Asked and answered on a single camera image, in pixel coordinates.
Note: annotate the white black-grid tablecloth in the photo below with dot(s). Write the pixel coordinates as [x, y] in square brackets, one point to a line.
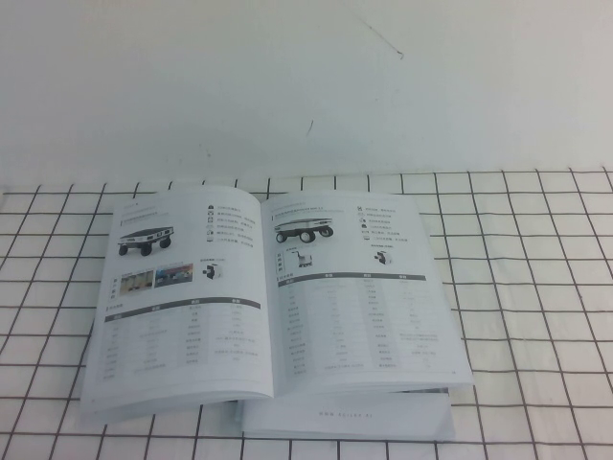
[527, 287]

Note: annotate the white product catalog book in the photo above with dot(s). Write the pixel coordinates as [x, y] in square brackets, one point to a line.
[335, 311]

